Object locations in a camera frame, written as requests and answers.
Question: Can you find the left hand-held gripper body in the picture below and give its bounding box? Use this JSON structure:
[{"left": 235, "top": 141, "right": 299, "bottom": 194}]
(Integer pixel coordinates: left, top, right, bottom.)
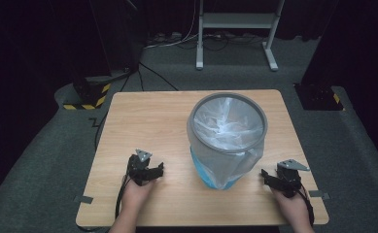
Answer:
[{"left": 126, "top": 149, "right": 154, "bottom": 187}]

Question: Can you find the translucent ribbed waste bin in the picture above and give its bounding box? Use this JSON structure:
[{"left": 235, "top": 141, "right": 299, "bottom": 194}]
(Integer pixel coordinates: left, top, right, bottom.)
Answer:
[{"left": 188, "top": 96, "right": 267, "bottom": 190}]

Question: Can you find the left hand-held gripper black cable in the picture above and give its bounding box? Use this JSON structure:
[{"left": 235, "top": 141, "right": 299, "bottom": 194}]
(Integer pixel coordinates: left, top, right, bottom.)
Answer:
[{"left": 114, "top": 174, "right": 131, "bottom": 219}]

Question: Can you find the white metal stand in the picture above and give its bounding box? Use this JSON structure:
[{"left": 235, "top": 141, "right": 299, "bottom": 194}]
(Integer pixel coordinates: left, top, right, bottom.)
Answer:
[{"left": 195, "top": 0, "right": 287, "bottom": 72}]

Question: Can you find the grey bin rim ring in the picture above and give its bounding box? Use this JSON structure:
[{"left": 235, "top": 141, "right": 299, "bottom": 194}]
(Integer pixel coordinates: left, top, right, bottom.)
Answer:
[{"left": 186, "top": 91, "right": 269, "bottom": 154}]

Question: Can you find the clear plastic bag blue edge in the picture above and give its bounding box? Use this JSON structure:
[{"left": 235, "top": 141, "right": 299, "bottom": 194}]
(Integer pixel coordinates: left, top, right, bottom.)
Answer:
[{"left": 188, "top": 95, "right": 267, "bottom": 191}]

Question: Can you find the tangle of floor cables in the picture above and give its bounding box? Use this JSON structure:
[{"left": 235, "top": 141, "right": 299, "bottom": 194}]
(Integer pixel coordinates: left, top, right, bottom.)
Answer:
[{"left": 144, "top": 0, "right": 268, "bottom": 52}]

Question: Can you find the person's left hand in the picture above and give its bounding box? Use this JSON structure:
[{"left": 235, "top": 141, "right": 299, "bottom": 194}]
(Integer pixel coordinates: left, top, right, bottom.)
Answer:
[{"left": 120, "top": 179, "right": 156, "bottom": 221}]

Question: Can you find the long black floor cable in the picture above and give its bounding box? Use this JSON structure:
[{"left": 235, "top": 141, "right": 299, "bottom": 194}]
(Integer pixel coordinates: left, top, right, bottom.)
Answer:
[{"left": 137, "top": 61, "right": 180, "bottom": 92}]

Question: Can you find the thin black cable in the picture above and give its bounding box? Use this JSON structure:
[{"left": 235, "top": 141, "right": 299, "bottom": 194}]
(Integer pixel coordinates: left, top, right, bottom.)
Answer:
[{"left": 93, "top": 111, "right": 110, "bottom": 151}]

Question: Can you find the grey tape piece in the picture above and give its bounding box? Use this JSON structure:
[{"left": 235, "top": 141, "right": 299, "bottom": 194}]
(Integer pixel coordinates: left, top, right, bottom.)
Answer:
[
  {"left": 74, "top": 194, "right": 94, "bottom": 205},
  {"left": 308, "top": 189, "right": 330, "bottom": 200}
]

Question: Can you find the black base yellow striped edge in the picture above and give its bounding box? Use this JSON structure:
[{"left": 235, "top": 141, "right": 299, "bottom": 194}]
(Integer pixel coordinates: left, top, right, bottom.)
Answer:
[{"left": 62, "top": 76, "right": 113, "bottom": 111}]

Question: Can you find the right hand-held gripper black cable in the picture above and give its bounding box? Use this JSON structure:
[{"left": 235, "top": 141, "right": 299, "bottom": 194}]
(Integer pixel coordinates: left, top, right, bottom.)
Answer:
[{"left": 297, "top": 183, "right": 316, "bottom": 227}]

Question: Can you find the hand-held gripper black cable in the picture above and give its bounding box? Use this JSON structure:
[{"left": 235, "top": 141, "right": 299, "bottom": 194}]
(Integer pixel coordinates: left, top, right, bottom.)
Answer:
[
  {"left": 114, "top": 174, "right": 131, "bottom": 219},
  {"left": 297, "top": 183, "right": 316, "bottom": 227}
]

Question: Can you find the black base yellow corner mark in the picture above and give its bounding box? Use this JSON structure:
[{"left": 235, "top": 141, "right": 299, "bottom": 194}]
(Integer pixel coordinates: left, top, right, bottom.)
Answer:
[{"left": 293, "top": 83, "right": 346, "bottom": 112}]

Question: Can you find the person's right hand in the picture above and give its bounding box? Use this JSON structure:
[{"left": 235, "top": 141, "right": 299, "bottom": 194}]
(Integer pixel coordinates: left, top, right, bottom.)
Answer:
[{"left": 270, "top": 188, "right": 311, "bottom": 227}]

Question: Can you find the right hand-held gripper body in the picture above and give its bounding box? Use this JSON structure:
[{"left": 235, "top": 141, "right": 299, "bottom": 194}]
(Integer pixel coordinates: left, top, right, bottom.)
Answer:
[{"left": 276, "top": 158, "right": 311, "bottom": 198}]

